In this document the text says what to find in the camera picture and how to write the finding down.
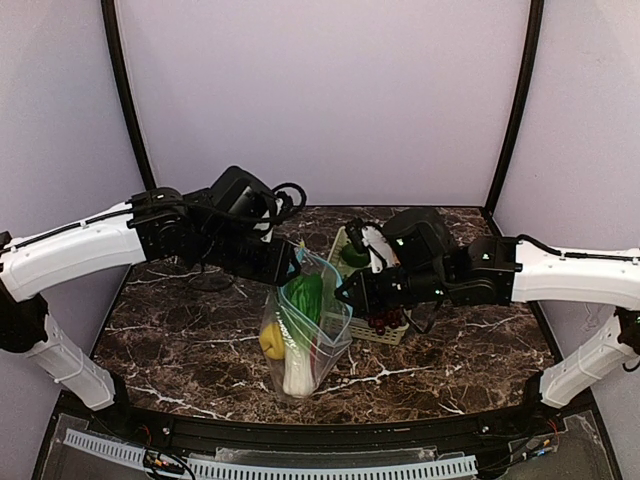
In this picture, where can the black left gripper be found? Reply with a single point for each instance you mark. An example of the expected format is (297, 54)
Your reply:
(288, 262)

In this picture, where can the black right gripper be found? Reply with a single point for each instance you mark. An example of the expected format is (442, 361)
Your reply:
(361, 290)

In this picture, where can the dark red toy grapes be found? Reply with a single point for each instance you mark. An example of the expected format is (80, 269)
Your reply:
(384, 321)

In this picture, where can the green toy leafy vegetable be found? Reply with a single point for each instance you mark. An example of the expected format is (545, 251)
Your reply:
(300, 319)

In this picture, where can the clear zip top bag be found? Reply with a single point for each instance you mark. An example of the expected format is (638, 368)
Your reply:
(333, 328)

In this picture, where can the red toy chili pepper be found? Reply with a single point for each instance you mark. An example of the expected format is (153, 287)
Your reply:
(315, 360)

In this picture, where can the yellow toy lemon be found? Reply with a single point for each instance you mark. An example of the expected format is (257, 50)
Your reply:
(271, 342)

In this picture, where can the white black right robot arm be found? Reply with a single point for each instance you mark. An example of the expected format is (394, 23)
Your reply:
(414, 259)

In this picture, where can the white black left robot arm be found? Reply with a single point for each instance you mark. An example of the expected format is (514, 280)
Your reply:
(228, 225)

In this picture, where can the dark green toy avocado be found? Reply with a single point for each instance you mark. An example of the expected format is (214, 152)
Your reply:
(351, 257)

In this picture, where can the pale green plastic basket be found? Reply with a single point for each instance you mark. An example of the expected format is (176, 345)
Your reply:
(360, 328)

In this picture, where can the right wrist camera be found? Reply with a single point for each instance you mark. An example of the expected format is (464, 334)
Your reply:
(368, 238)

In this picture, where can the white slotted cable duct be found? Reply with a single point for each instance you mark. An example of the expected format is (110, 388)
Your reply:
(244, 465)

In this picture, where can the black front frame rail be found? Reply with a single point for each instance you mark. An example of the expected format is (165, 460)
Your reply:
(476, 432)

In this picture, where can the black frame left post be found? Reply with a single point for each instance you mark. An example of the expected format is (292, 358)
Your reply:
(125, 95)

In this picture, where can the black frame post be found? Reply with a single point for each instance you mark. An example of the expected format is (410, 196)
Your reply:
(523, 83)
(125, 95)

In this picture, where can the black frame right post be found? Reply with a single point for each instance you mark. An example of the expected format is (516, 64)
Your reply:
(523, 83)

